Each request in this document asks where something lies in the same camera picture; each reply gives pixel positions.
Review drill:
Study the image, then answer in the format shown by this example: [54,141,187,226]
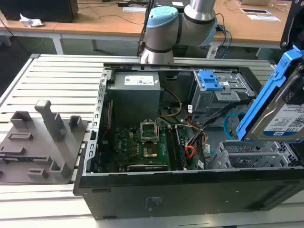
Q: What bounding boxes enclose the hard disk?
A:
[236,44,304,144]

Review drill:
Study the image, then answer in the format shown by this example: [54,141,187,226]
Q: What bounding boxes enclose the blue disk wire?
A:
[224,112,246,141]

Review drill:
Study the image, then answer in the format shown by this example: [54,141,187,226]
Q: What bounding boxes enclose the metal disk bay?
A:
[205,139,298,170]

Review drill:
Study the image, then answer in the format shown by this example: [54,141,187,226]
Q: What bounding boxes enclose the white paper sheet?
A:
[246,14,282,22]
[123,6,147,13]

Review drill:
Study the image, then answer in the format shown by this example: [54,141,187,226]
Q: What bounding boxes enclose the metal drive cage blue latch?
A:
[190,69,257,122]

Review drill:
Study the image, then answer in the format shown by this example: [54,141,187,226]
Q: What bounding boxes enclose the dark RAM stick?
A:
[165,127,178,171]
[175,127,187,170]

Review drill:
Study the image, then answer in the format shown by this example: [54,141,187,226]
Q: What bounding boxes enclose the grey power supply unit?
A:
[106,71,162,121]

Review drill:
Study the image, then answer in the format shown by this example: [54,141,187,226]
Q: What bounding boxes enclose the metal socket cover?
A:
[140,120,159,143]

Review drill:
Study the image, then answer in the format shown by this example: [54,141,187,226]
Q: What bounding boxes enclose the wooden desk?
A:
[0,0,290,51]

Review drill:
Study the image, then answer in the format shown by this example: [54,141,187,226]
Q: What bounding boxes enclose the green motherboard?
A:
[98,125,191,173]

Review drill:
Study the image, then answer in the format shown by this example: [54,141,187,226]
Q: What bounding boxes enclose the black PC case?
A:
[72,62,304,220]

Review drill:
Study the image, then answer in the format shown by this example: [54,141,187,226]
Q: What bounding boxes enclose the black box on desk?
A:
[0,0,79,23]

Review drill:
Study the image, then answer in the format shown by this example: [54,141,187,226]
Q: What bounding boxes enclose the crumpled white paper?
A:
[19,13,45,28]

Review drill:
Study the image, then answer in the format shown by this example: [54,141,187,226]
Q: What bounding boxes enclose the grey parts rack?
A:
[0,99,89,185]

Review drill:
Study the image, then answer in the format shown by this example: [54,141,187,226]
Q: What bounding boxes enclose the blue cable behind arm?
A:
[216,23,233,59]

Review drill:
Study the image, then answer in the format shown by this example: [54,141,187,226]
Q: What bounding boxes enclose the black wire bundle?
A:
[199,99,254,131]

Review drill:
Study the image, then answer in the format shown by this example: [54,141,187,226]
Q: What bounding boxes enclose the yellow and black wires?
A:
[158,88,183,118]

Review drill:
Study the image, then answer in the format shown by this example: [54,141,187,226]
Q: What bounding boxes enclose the coloured power wire black plug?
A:
[186,127,209,165]

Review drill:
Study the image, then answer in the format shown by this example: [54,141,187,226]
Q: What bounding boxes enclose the black cables at arm foot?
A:
[137,0,156,58]

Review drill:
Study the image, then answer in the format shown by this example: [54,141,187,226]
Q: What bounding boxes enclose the orange flat wire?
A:
[186,145,200,162]

